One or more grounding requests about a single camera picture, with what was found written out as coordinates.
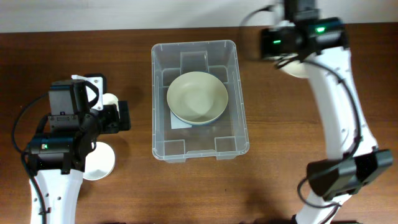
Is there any cream plastic cup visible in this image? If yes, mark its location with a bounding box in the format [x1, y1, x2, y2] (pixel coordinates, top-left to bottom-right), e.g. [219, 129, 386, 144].
[102, 93, 119, 108]

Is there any cream large bowl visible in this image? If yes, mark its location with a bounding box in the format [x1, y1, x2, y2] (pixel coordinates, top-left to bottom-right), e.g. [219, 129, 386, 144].
[277, 60, 308, 79]

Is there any dark blue plate bowl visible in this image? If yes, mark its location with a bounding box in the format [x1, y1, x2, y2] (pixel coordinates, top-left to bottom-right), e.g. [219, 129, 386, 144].
[169, 72, 227, 126]

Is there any beige large bowl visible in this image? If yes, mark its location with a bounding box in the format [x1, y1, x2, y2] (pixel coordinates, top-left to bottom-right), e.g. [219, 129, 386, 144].
[166, 71, 229, 125]

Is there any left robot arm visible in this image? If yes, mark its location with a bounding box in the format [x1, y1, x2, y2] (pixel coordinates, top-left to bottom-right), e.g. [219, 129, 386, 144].
[21, 73, 131, 223]

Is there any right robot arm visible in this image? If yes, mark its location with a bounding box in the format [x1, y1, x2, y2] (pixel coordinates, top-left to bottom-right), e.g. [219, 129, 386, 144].
[261, 1, 393, 223]

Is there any white small bowl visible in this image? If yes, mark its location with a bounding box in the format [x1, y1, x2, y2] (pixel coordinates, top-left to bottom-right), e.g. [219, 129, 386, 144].
[83, 142, 116, 181]

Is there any clear plastic storage bin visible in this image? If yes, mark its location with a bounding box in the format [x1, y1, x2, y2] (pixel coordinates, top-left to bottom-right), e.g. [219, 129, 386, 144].
[151, 40, 249, 163]

